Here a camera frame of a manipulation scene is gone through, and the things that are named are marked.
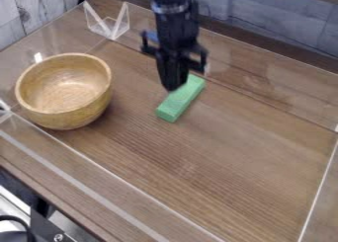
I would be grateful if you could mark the black metal table mount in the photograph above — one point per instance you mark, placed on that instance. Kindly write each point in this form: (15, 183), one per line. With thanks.
(27, 214)

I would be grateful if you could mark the clear acrylic wall panels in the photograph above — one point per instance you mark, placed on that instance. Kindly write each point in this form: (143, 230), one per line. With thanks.
(242, 171)

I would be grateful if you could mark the green rectangular block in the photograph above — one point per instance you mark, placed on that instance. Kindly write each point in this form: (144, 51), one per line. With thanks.
(179, 99)

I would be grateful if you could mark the clear acrylic corner bracket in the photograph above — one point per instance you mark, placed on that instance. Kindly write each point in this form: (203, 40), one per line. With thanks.
(107, 27)

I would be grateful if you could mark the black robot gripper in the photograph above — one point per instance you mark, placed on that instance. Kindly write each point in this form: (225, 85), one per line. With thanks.
(172, 42)

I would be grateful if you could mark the wooden bowl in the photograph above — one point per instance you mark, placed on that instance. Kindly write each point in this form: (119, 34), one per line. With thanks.
(66, 90)

